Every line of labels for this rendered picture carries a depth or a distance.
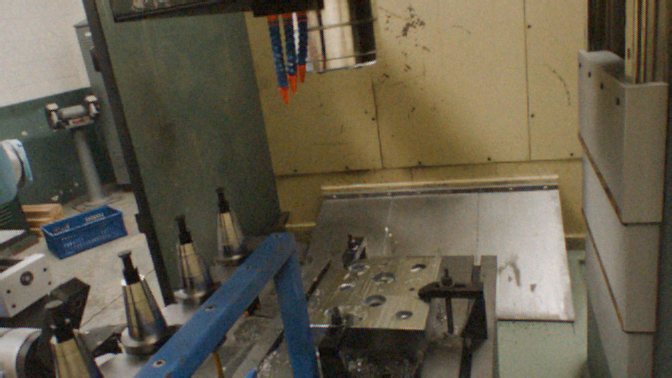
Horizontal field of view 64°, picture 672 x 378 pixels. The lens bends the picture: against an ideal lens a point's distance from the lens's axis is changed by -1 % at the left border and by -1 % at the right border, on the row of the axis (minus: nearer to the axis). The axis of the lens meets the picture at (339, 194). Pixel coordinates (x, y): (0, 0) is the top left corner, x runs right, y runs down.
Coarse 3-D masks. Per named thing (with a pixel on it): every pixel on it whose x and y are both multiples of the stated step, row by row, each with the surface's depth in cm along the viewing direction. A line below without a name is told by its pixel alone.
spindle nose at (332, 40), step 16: (320, 0) 87; (336, 0) 87; (352, 0) 87; (368, 0) 89; (320, 16) 87; (336, 16) 87; (352, 16) 88; (368, 16) 90; (320, 32) 88; (336, 32) 88; (352, 32) 88; (368, 32) 90; (320, 48) 89; (336, 48) 89; (352, 48) 89; (368, 48) 91; (320, 64) 90; (336, 64) 90; (352, 64) 90
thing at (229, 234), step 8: (232, 208) 82; (216, 216) 81; (224, 216) 80; (232, 216) 81; (224, 224) 80; (232, 224) 81; (224, 232) 80; (232, 232) 81; (240, 232) 82; (224, 240) 81; (232, 240) 81; (240, 240) 82; (224, 248) 81; (232, 248) 81; (240, 248) 81; (224, 256) 81; (232, 256) 81
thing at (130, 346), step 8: (168, 320) 65; (168, 328) 63; (176, 328) 64; (128, 336) 63; (160, 336) 62; (168, 336) 62; (128, 344) 61; (136, 344) 61; (144, 344) 60; (152, 344) 61; (160, 344) 61; (128, 352) 62; (136, 352) 61; (144, 352) 61; (152, 352) 61
